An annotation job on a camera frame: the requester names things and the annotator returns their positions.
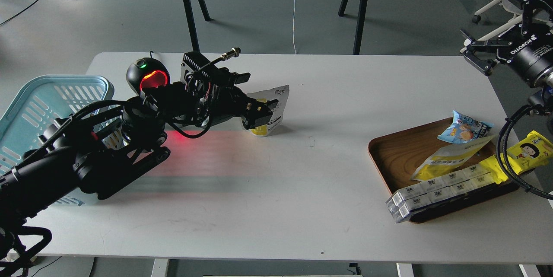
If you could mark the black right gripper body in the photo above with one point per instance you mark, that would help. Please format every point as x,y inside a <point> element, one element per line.
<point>531,55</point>

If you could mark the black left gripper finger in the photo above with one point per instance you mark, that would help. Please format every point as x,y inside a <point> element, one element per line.
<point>267,107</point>
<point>256,120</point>

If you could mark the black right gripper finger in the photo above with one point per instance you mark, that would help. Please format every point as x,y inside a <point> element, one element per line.
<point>527,6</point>
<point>490,46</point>

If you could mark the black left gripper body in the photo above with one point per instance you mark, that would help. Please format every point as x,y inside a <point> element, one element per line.
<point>214,90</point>

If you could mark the yellow white nut snack pouch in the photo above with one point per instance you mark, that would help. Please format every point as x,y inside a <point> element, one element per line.
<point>281,94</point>

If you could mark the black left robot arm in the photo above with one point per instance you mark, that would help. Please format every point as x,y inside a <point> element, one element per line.
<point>106,171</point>

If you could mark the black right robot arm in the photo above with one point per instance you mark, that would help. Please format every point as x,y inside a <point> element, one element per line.
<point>542,98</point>

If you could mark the blue snack packet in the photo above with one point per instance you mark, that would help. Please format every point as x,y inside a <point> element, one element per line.
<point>464,129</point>

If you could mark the yellow cartoon snack bag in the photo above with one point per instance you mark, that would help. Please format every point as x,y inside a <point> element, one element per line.
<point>533,151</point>

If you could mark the white boxed snack pack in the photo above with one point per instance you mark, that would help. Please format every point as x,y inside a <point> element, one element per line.
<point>438,196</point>

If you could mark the light blue plastic basket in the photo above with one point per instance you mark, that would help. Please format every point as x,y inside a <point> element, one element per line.
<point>39,109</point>

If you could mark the black barcode scanner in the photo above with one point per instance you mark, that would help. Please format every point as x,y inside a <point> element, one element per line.
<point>146,72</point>

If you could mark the brown wooden tray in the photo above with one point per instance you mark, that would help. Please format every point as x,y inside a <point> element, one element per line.
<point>396,157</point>

